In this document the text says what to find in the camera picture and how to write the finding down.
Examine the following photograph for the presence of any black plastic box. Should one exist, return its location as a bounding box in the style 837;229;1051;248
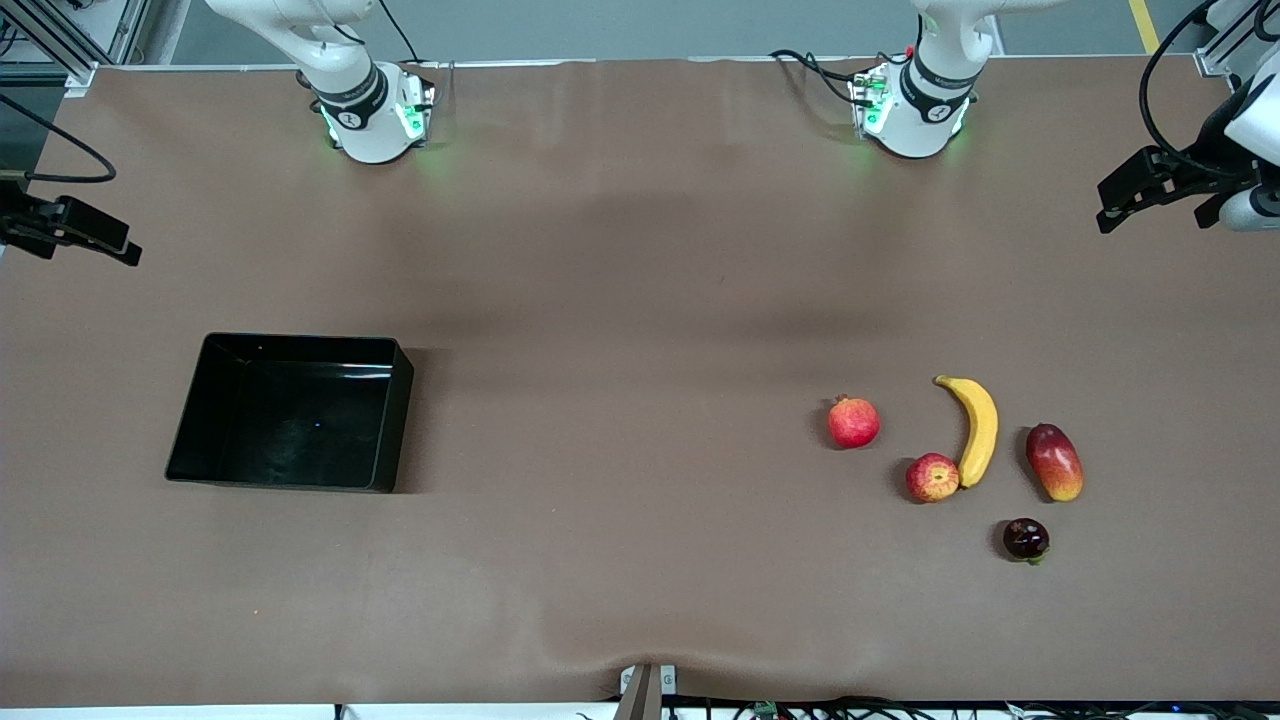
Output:
165;332;416;495

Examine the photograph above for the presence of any yellow banana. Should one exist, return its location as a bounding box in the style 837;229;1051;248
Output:
934;375;1000;490

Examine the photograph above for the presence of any red yellow apple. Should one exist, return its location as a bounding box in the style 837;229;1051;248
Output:
906;452;962;504

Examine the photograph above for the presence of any red yellow mango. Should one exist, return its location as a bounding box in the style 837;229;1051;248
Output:
1025;423;1085;503

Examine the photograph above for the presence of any dark purple mangosteen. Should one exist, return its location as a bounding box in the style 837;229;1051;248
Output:
1003;517;1051;566

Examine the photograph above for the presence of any red pomegranate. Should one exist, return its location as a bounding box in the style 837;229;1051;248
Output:
827;394;882;450

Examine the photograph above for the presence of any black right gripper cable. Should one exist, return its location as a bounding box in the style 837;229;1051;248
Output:
0;93;118;185

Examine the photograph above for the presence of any aluminium frame profile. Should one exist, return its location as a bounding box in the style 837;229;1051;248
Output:
0;0;153;97
1194;0;1280;79

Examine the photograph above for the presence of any black base cable bundle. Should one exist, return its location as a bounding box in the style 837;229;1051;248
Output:
768;48;873;107

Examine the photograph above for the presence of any thin black base cable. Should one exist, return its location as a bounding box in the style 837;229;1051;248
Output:
376;0;423;65

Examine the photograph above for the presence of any grey metal table bracket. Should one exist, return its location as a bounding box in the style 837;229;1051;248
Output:
619;663;678;720

